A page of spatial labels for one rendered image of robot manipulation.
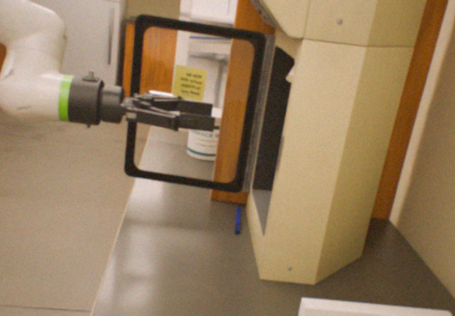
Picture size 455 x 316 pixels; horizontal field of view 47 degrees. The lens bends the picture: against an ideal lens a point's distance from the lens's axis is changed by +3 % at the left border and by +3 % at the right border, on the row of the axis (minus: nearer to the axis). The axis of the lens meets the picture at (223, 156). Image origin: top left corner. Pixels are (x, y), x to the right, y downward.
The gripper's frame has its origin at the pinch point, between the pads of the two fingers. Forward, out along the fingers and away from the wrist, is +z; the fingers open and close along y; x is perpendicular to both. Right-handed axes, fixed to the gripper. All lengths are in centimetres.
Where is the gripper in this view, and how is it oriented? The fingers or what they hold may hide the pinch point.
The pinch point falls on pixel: (204, 116)
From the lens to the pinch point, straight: 106.4
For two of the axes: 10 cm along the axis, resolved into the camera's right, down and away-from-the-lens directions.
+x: -1.4, 9.4, 3.1
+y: -0.6, -3.3, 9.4
